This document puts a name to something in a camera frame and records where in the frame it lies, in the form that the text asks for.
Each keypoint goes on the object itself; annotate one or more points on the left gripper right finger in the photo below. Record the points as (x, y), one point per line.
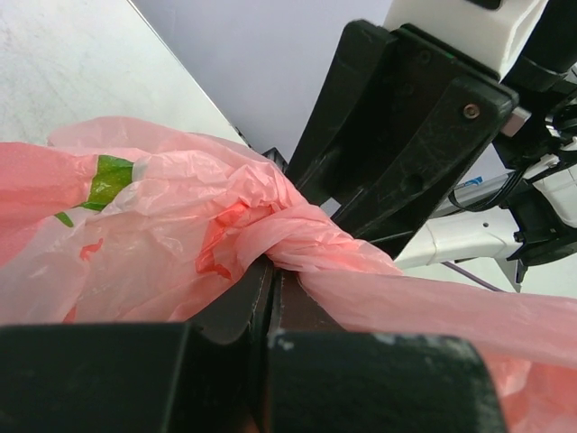
(322, 378)

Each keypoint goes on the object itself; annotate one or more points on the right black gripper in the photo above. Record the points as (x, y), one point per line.
(432, 111)

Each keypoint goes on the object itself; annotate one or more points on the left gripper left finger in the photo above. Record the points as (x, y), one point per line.
(196, 375)

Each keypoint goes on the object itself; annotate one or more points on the pink plastic bag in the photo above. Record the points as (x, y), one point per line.
(118, 219)

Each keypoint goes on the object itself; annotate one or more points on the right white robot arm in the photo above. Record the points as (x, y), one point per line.
(516, 204)

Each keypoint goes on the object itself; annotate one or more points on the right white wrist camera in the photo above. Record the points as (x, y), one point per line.
(493, 37)

